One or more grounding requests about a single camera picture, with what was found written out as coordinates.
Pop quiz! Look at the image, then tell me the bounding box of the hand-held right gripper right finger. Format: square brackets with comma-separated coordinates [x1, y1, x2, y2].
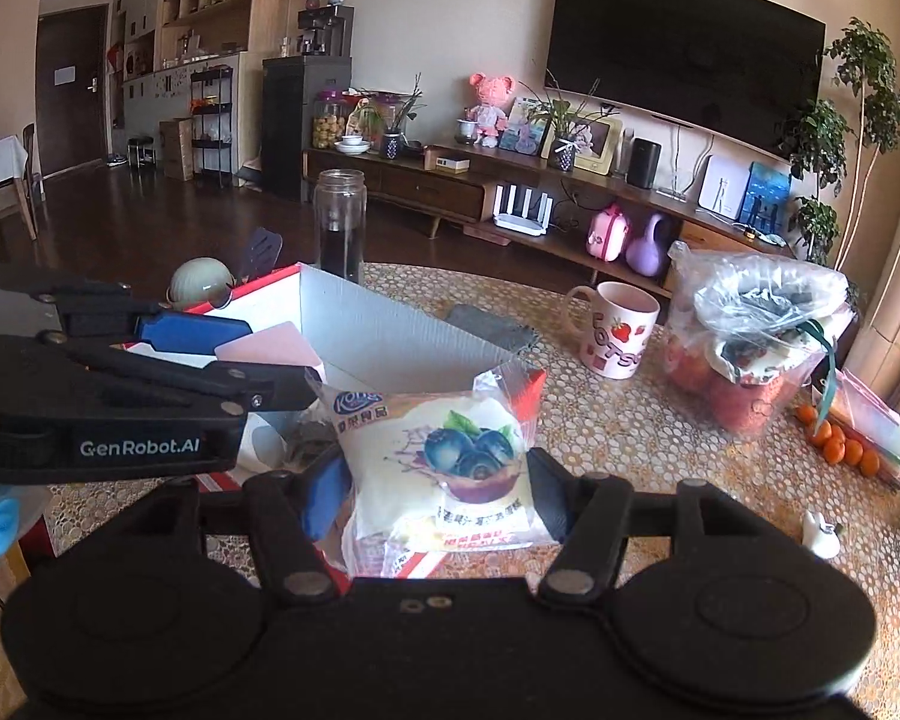
[525, 448, 781, 610]

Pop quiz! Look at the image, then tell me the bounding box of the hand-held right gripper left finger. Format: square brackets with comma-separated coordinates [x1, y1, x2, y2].
[82, 454, 355, 608]

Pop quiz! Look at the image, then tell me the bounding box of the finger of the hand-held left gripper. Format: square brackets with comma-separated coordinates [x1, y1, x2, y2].
[37, 330, 325, 415]
[0, 264, 254, 357]

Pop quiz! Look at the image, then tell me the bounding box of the pink notepad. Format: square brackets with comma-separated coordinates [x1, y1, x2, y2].
[214, 321, 327, 383]

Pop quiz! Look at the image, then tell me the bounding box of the blueberry bread packet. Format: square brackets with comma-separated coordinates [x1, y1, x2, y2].
[306, 362, 548, 578]

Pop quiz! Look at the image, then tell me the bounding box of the red shoe box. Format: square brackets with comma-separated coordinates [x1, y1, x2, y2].
[19, 262, 548, 580]

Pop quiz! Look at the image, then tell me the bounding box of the small white toy figure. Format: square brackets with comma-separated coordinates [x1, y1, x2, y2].
[801, 510, 842, 560]

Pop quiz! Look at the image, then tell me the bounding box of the patterned tablecloth desktop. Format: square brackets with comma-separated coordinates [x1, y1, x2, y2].
[0, 262, 900, 706]

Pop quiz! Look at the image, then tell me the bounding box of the pale green round object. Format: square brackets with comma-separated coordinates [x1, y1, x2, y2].
[166, 259, 237, 311]

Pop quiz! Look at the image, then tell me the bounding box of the grey cloth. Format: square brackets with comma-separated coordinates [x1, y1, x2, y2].
[444, 304, 537, 353]

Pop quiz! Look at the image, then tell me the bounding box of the pink strawberry mug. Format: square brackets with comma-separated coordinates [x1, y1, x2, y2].
[565, 281, 661, 380]

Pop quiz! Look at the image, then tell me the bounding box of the empty glass jar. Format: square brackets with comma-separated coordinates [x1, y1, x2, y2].
[313, 169, 367, 284]

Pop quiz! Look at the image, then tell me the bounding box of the cardboard box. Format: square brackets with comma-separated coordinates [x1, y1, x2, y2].
[157, 118, 196, 182]

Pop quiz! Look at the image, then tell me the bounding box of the black shelving rack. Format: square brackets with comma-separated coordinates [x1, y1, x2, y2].
[190, 66, 235, 188]

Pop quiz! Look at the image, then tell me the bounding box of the black cabinet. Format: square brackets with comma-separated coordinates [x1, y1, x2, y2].
[261, 56, 352, 203]

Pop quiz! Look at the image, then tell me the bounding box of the wooden dining chair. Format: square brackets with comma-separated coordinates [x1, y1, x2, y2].
[16, 124, 46, 200]

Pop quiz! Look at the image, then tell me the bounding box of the snack jar with purple lid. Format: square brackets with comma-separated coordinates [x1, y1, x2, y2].
[312, 90, 348, 151]

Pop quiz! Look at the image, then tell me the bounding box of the plastic bag with orange basket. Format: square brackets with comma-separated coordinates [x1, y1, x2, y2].
[664, 240, 852, 440]

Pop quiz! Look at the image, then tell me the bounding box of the purple kettlebell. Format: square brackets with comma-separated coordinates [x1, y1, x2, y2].
[626, 212, 676, 277]

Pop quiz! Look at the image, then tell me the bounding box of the pink toy suitcase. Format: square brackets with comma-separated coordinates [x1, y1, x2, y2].
[586, 202, 632, 262]

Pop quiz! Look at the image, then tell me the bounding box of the dark wooden door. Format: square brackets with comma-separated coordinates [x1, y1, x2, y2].
[36, 4, 112, 181]

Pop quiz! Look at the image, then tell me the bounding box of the wooden television console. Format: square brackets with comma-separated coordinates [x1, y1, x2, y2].
[304, 139, 796, 293]

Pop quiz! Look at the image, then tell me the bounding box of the small plant in dark vase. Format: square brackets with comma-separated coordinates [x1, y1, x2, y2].
[360, 73, 428, 161]

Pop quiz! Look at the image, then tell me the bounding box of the white router with antennas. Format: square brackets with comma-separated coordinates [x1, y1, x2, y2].
[493, 184, 557, 233]

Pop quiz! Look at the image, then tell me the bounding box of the small cream box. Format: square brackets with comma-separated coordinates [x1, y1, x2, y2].
[424, 148, 472, 175]

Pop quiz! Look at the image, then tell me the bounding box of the pile of tangerines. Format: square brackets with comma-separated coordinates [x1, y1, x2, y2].
[795, 403, 882, 477]

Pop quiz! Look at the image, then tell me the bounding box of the black coffee machine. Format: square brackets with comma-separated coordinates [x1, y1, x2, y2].
[300, 6, 355, 57]

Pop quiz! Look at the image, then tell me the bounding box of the black speaker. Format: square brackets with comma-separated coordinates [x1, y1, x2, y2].
[627, 139, 662, 190]

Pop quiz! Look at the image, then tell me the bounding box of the pink doll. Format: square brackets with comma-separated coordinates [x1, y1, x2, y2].
[466, 73, 515, 149]

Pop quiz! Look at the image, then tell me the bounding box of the small blue picture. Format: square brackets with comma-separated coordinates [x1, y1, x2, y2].
[499, 97, 552, 155]

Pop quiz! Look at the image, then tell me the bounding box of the orchid plant in patterned vase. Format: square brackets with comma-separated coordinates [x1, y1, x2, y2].
[517, 75, 608, 172]

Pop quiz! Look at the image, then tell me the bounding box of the tall potted tree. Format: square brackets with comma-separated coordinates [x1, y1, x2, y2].
[776, 15, 900, 271]

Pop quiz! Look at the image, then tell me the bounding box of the yellow photo frame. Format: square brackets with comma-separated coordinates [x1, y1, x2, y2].
[566, 116, 625, 177]

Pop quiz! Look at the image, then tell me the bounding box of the wall television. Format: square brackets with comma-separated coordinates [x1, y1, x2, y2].
[544, 0, 827, 166]

